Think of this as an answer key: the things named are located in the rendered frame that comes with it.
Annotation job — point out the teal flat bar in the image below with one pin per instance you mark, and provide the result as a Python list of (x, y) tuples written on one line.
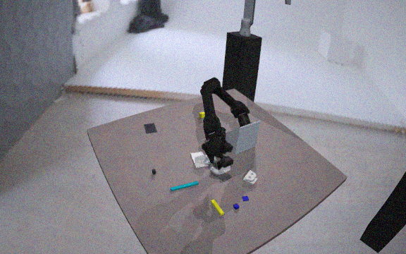
[(184, 186)]

